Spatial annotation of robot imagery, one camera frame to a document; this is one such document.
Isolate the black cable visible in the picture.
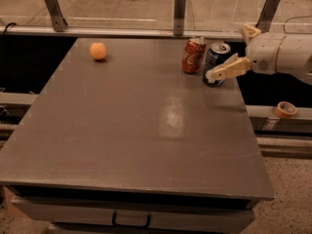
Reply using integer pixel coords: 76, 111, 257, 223
0, 21, 18, 70

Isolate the metal rail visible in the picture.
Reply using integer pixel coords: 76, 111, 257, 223
6, 25, 244, 42

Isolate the right metal bracket post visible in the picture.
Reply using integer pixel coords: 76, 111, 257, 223
255, 0, 281, 32

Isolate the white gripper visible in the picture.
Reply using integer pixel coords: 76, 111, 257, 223
205, 23, 285, 83

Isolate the grey drawer with black handle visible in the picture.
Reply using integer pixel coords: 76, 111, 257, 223
11, 196, 254, 234

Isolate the metal bracket post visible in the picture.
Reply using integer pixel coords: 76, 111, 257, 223
255, 0, 281, 32
174, 0, 186, 36
44, 0, 67, 32

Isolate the left metal bracket post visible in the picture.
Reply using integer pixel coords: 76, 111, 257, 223
44, 0, 67, 32

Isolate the red coke can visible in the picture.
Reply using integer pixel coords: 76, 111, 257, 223
181, 37, 207, 74

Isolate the blue pepsi can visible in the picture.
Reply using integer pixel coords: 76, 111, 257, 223
203, 42, 231, 86

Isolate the orange tape roll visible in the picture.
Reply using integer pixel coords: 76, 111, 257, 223
275, 101, 297, 118

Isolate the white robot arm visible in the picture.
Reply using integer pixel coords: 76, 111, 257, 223
205, 23, 312, 85

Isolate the middle metal bracket post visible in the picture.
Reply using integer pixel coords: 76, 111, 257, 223
174, 0, 186, 36

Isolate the orange fruit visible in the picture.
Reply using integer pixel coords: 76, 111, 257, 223
90, 42, 107, 60

